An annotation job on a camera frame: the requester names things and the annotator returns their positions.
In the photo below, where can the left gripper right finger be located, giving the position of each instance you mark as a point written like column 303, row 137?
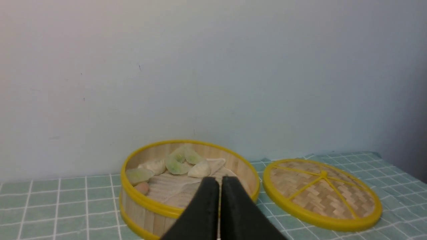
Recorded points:
column 240, row 218

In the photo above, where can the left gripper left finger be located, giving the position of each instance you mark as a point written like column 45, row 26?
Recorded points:
column 199, row 220

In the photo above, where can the white steamer liner cloth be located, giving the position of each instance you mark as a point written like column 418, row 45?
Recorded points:
column 178, row 190

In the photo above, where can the white dumpling centre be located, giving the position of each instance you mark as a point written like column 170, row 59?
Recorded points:
column 200, row 170

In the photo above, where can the white dumpling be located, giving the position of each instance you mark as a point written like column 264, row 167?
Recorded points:
column 200, row 170
column 156, row 166

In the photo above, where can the bamboo steamer basket yellow rim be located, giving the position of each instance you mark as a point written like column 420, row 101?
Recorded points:
column 150, row 219

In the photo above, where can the green dumpling back middle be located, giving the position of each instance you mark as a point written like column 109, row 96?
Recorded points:
column 175, row 167

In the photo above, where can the green dumpling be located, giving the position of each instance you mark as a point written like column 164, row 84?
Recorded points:
column 191, row 156
column 179, row 154
column 175, row 167
column 138, row 175

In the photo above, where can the pink dumpling left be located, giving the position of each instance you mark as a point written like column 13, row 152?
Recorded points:
column 142, row 187

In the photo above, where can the green dumpling back right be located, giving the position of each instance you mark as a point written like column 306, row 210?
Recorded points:
column 191, row 156

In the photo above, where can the white dumpling back left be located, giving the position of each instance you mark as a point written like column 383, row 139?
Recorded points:
column 156, row 166

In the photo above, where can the green dumpling back top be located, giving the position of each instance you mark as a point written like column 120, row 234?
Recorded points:
column 179, row 154

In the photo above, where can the green dumpling far left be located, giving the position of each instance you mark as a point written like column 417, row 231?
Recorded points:
column 138, row 175

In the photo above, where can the woven bamboo steamer lid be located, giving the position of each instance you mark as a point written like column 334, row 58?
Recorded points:
column 322, row 195

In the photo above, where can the green checkered tablecloth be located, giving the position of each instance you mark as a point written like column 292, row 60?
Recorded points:
column 87, row 208

